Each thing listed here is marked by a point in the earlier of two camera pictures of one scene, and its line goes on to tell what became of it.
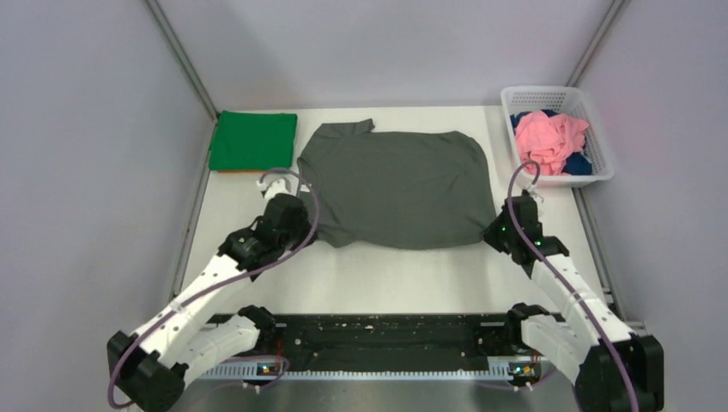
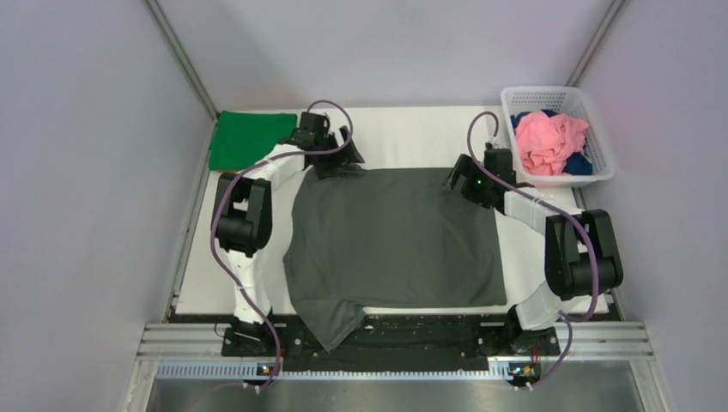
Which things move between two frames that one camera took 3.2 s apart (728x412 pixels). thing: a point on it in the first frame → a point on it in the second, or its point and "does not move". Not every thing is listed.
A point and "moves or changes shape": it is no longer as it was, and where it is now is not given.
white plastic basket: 524,99 does not move
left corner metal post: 182,57 does not move
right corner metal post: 616,9 does not move
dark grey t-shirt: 404,190 moves or changes shape
